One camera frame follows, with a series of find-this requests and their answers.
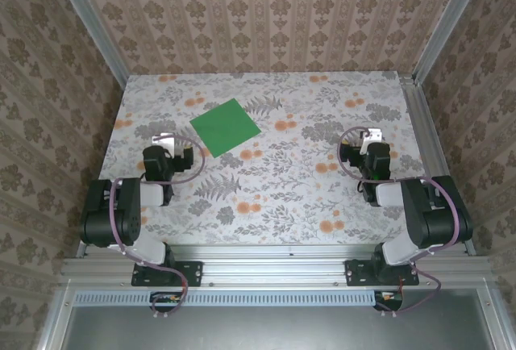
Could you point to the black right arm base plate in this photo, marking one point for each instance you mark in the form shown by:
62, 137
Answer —
356, 273

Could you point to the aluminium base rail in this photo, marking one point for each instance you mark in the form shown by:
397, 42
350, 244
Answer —
274, 265

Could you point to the aluminium frame post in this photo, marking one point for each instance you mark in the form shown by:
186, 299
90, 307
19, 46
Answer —
443, 23
92, 31

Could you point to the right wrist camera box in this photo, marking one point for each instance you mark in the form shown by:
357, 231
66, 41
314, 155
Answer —
371, 134

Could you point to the floral table cover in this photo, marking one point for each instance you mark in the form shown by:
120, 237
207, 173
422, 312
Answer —
282, 221

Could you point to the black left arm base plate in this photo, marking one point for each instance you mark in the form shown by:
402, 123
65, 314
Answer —
192, 273

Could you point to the small circuit board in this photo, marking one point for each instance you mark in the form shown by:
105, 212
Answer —
389, 297
165, 297

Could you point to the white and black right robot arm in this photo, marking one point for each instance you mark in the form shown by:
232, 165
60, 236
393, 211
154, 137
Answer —
435, 221

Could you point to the grey metal panel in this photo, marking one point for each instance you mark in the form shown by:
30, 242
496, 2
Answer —
262, 330

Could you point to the aluminium side rail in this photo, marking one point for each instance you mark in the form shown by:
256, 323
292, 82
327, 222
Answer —
419, 124

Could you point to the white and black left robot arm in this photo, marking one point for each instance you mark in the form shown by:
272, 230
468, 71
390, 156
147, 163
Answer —
129, 221

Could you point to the green paper sheet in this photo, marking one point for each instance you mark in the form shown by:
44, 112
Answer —
223, 128

